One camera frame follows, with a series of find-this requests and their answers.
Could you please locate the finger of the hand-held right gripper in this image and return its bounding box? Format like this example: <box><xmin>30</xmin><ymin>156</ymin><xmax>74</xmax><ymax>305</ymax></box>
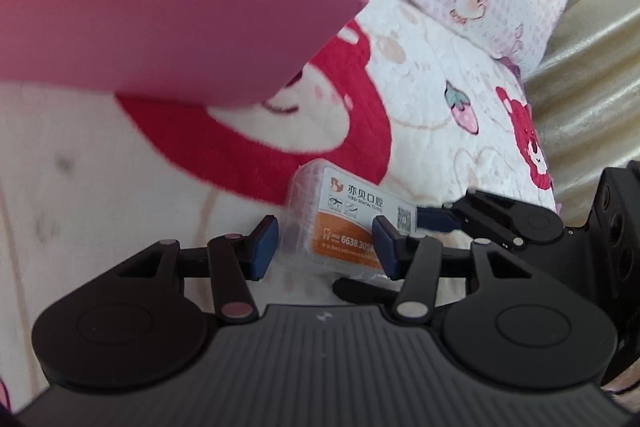
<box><xmin>332</xmin><ymin>277</ymin><xmax>403</xmax><ymax>304</ymax></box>
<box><xmin>416</xmin><ymin>189</ymin><xmax>565</xmax><ymax>253</ymax></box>

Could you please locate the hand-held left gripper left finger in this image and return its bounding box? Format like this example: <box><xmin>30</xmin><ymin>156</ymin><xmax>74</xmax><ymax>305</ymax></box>
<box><xmin>116</xmin><ymin>215</ymin><xmax>279</xmax><ymax>325</ymax></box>

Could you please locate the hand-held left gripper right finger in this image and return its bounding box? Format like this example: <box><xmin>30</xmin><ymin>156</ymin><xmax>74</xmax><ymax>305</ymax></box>
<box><xmin>372</xmin><ymin>215</ymin><xmax>535</xmax><ymax>325</ymax></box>

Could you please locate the clear box with orange label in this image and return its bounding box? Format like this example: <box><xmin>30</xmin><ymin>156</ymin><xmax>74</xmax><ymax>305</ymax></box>
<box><xmin>281</xmin><ymin>159</ymin><xmax>418</xmax><ymax>280</ymax></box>

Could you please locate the pink cardboard box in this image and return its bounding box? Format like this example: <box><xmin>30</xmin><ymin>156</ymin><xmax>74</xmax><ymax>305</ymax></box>
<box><xmin>0</xmin><ymin>0</ymin><xmax>370</xmax><ymax>110</ymax></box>

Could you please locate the purple cloth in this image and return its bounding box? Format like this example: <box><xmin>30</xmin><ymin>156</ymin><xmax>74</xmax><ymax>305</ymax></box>
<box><xmin>500</xmin><ymin>54</ymin><xmax>526</xmax><ymax>82</ymax></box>

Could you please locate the bear printed blanket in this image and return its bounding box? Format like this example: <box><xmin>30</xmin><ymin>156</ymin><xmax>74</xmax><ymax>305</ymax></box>
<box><xmin>0</xmin><ymin>0</ymin><xmax>563</xmax><ymax>408</ymax></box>

